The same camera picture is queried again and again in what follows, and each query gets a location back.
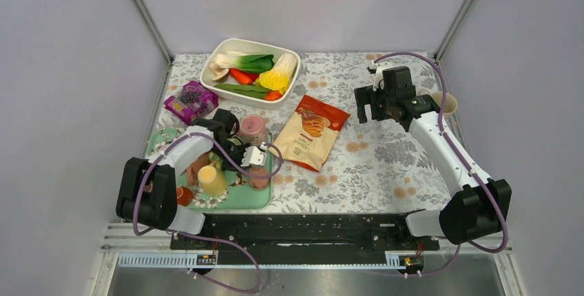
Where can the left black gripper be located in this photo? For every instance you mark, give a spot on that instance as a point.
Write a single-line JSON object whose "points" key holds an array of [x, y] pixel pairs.
{"points": [[228, 166]]}

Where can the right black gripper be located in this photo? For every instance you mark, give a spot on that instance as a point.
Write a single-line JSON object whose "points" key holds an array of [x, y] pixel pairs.
{"points": [[366, 95]]}

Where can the large pink patterned mug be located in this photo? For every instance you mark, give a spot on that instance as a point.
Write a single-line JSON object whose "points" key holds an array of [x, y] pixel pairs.
{"points": [[252, 130]]}

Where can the small pink mug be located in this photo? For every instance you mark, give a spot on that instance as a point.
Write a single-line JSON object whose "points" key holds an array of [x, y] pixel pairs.
{"points": [[257, 181]]}

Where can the cream floral mug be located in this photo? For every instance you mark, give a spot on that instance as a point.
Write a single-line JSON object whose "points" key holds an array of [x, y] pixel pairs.
{"points": [[446, 101]]}

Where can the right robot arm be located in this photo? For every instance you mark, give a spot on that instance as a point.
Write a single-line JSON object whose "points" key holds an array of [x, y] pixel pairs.
{"points": [[478, 204]]}

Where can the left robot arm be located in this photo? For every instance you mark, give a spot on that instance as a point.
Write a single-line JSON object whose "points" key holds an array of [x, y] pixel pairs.
{"points": [[148, 185]]}

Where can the salmon brown mug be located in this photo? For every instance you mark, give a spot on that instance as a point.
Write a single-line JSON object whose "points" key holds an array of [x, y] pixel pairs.
{"points": [[191, 173]]}

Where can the yellow mug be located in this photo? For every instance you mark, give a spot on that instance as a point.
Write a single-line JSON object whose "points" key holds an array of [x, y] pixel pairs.
{"points": [[212, 181]]}

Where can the small orange mug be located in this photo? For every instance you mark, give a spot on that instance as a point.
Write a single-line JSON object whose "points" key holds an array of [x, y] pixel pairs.
{"points": [[184, 196]]}

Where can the purple snack packet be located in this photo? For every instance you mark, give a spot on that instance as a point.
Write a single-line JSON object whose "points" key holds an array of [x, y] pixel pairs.
{"points": [[193, 101]]}

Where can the toy green cucumber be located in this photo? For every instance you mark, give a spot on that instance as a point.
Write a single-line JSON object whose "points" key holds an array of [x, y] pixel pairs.
{"points": [[252, 91]]}

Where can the green floral tray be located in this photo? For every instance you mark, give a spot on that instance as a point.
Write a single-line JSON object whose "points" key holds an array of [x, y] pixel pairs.
{"points": [[238, 196]]}

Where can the toy orange carrot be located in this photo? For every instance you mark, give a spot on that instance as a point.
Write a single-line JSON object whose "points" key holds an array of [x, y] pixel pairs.
{"points": [[243, 78]]}

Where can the toy mushroom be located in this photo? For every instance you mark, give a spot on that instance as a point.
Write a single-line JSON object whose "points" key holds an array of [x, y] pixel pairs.
{"points": [[220, 74]]}

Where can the toy bok choy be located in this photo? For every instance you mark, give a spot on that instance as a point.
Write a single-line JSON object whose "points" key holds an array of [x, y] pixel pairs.
{"points": [[251, 63]]}

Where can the toy yellow cabbage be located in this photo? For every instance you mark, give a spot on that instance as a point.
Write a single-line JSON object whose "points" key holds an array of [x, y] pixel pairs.
{"points": [[279, 76]]}

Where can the cassava chips bag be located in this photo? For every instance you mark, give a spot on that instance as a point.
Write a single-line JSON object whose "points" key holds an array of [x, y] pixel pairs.
{"points": [[308, 137]]}

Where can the white rectangular vegetable bin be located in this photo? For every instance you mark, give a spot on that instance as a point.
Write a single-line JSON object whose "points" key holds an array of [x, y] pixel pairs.
{"points": [[273, 99]]}

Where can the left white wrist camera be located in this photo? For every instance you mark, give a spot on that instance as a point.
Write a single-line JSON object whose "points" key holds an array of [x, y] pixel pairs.
{"points": [[254, 156]]}

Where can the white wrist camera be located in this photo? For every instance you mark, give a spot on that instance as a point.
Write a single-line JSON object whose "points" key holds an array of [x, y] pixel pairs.
{"points": [[254, 156], [377, 70]]}

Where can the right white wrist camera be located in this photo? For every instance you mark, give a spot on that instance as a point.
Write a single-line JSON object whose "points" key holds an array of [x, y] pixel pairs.
{"points": [[377, 70]]}

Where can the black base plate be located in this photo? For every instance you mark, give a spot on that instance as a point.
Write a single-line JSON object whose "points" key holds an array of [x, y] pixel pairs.
{"points": [[295, 239]]}

